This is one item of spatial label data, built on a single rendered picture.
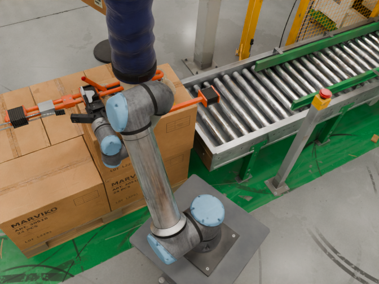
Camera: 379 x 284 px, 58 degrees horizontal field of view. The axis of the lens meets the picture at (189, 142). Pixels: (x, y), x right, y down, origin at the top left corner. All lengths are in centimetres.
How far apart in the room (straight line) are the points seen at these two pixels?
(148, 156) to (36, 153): 124
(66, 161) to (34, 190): 25
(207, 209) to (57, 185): 102
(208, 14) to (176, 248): 226
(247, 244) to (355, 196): 149
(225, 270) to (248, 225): 26
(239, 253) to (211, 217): 33
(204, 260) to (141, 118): 80
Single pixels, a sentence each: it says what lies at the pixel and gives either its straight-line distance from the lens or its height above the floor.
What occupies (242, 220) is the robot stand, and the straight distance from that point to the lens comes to 179.
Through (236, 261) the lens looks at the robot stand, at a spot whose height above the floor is 75.
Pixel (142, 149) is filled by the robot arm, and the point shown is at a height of 139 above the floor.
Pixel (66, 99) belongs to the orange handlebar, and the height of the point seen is 109.
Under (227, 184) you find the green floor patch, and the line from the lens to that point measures 275.
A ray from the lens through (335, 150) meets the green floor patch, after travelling 325.
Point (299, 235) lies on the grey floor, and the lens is 271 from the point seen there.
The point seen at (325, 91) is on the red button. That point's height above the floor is 104.
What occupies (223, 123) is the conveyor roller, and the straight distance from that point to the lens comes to 239.
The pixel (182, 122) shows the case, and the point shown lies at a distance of 196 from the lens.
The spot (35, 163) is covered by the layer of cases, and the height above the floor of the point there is 54.
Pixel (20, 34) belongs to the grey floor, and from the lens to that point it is 426.
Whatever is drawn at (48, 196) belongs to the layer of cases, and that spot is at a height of 54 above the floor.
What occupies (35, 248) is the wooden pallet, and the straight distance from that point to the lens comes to 253.
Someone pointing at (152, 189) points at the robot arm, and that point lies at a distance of 127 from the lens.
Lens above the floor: 234
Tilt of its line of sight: 53 degrees down
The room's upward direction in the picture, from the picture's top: 6 degrees clockwise
